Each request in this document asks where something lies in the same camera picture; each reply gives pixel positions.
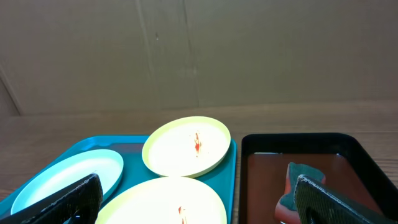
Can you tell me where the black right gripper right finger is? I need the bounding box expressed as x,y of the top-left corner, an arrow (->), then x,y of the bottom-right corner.
294,175 -> 397,224

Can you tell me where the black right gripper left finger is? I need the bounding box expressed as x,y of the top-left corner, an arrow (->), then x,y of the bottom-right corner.
1,174 -> 103,224

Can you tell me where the red green sponge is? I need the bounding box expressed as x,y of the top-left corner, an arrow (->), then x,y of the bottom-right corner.
274,162 -> 326,224

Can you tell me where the light blue plate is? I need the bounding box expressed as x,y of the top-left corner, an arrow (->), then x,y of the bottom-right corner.
11,149 -> 124,215

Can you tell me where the yellow plate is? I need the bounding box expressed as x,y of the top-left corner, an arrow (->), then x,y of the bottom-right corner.
142,116 -> 231,178
96,177 -> 228,224

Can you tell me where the black tray with water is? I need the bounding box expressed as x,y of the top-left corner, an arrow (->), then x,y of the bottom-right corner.
239,133 -> 397,223

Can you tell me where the teal plastic tray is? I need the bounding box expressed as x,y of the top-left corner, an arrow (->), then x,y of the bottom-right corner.
0,134 -> 238,224

